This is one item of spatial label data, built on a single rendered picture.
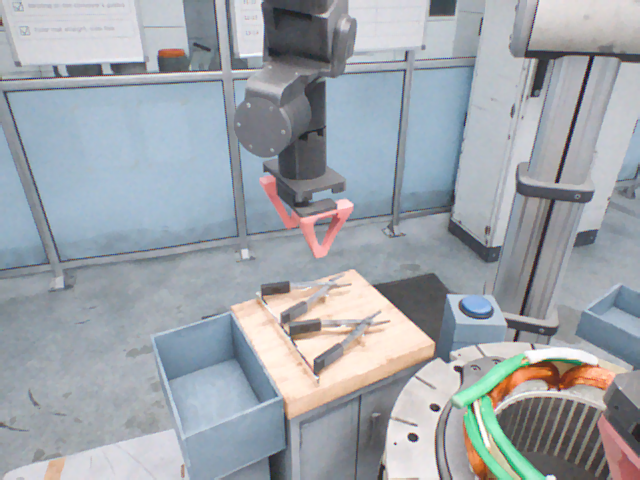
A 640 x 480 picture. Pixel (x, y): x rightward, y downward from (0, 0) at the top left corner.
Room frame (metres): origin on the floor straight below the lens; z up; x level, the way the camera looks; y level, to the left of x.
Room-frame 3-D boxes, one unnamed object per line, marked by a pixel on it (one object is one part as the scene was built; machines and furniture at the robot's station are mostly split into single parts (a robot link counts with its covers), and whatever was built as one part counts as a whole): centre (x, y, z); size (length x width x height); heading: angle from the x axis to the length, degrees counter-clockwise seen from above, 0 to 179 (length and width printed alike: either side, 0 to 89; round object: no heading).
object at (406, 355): (0.46, -0.01, 1.05); 0.20 x 0.19 x 0.02; 118
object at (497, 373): (0.29, -0.17, 1.15); 0.15 x 0.04 x 0.02; 109
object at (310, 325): (0.43, 0.02, 1.09); 0.04 x 0.01 x 0.02; 103
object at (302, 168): (0.51, 0.02, 1.28); 0.10 x 0.07 x 0.07; 28
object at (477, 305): (0.54, -0.23, 1.04); 0.04 x 0.04 x 0.01
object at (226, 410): (0.39, 0.12, 0.92); 0.17 x 0.11 x 0.28; 28
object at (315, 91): (0.50, 0.02, 1.34); 0.07 x 0.06 x 0.07; 160
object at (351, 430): (0.46, -0.01, 0.91); 0.19 x 0.19 x 0.26; 28
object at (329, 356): (0.38, -0.01, 1.09); 0.04 x 0.01 x 0.02; 133
